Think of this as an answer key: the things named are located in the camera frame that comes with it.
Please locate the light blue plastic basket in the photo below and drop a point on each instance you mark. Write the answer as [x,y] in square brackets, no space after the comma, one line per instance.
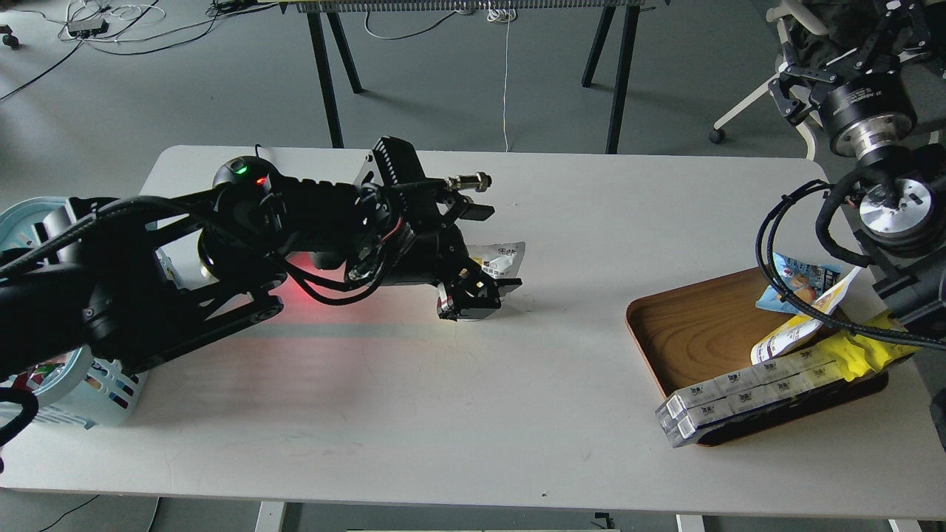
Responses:
[66,391]

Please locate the brown wooden tray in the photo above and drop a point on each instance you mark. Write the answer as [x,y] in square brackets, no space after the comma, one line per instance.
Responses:
[691,334]

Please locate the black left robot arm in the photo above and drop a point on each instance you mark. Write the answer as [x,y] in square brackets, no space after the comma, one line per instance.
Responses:
[232,246]

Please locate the black barcode scanner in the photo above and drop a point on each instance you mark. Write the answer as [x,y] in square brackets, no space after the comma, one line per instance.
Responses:
[246,169]

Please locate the blue snack packet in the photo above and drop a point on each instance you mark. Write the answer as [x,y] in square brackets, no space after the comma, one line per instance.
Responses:
[807,282]

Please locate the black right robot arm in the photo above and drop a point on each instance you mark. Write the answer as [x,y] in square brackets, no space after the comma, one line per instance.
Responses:
[888,212]

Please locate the black power adapter with cables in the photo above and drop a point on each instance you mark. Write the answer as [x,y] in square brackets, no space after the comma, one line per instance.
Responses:
[86,31]

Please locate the red white snack packet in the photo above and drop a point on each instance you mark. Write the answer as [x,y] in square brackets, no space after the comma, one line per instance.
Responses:
[37,376]

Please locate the yellow cartoon snack pack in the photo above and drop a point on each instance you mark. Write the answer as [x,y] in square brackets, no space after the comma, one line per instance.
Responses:
[858,356]

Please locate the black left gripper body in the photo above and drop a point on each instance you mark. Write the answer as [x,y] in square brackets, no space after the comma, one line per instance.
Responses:
[410,220]

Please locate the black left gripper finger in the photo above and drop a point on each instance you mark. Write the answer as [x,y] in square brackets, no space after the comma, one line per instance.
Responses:
[473,295]

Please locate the clear box snack row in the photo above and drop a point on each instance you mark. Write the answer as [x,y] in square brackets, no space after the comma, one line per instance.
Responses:
[749,400]

